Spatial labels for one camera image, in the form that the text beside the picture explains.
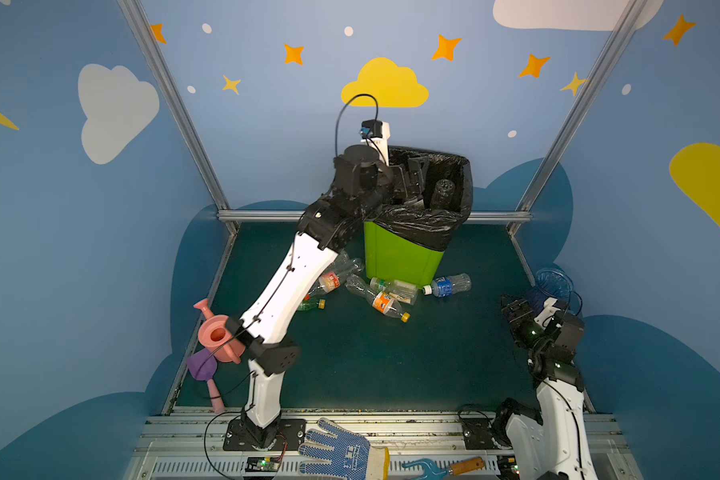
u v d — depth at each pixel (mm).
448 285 983
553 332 595
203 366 875
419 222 730
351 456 711
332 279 984
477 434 749
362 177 446
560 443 454
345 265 1044
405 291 991
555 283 824
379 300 941
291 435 745
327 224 454
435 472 701
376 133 510
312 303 962
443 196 933
